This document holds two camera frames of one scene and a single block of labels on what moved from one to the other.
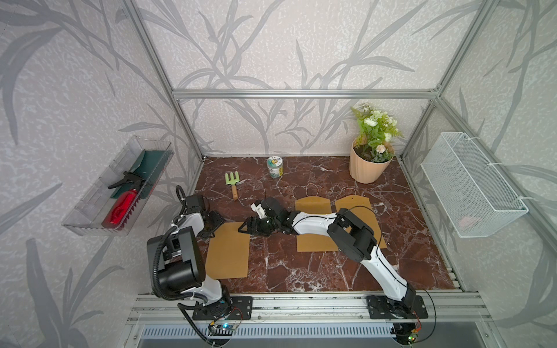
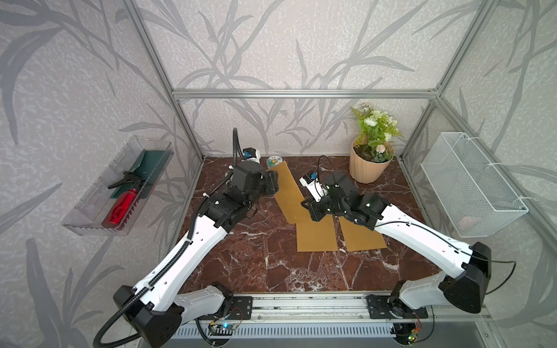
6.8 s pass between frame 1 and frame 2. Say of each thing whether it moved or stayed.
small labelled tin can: stayed
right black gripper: moved
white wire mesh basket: stayed
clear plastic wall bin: stayed
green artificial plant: stayed
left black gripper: moved
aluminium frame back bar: stayed
